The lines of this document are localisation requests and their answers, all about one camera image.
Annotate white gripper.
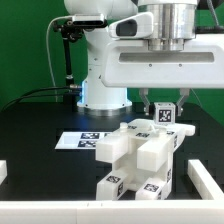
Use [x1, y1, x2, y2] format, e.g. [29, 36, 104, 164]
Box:
[101, 37, 224, 116]

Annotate white tagged cube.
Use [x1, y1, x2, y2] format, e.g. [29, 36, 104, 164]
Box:
[154, 102, 176, 125]

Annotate white chair back frame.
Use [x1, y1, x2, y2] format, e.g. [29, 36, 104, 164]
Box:
[95, 119, 195, 172]

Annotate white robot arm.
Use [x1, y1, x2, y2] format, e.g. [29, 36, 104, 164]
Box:
[64, 0, 224, 113]

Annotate white block at left edge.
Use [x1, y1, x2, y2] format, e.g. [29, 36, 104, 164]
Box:
[0, 160, 7, 185]

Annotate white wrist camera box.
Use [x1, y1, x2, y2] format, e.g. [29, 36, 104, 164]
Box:
[109, 12, 154, 39]

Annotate white marker base plate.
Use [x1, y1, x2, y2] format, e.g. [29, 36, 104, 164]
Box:
[55, 132, 108, 150]

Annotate black camera stand pole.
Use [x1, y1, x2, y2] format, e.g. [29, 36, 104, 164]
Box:
[63, 37, 77, 111]

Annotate white obstacle wall frame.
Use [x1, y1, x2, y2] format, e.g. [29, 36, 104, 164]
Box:
[0, 160, 224, 224]

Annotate black camera on stand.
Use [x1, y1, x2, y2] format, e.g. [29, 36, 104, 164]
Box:
[53, 14, 107, 42]

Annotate grey camera cable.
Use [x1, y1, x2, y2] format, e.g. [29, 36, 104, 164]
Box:
[45, 15, 74, 103]

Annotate black cables on table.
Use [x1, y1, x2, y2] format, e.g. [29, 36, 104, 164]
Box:
[0, 83, 83, 111]

